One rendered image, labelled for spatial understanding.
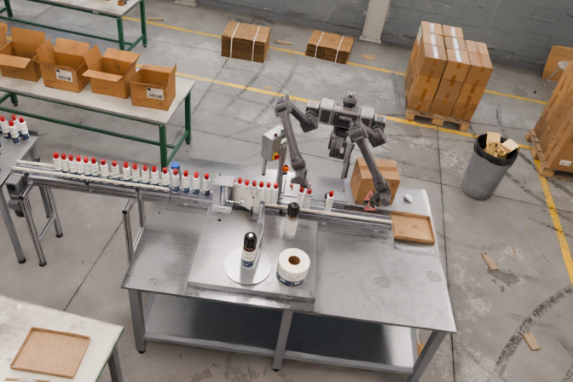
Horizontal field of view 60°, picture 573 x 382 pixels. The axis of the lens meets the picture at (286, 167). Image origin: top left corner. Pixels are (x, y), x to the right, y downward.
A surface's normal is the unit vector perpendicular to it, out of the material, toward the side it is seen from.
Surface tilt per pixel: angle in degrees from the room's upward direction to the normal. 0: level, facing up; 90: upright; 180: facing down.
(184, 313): 0
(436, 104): 90
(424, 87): 90
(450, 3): 90
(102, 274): 0
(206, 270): 0
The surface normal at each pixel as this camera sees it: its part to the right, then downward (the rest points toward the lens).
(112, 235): 0.12, -0.77
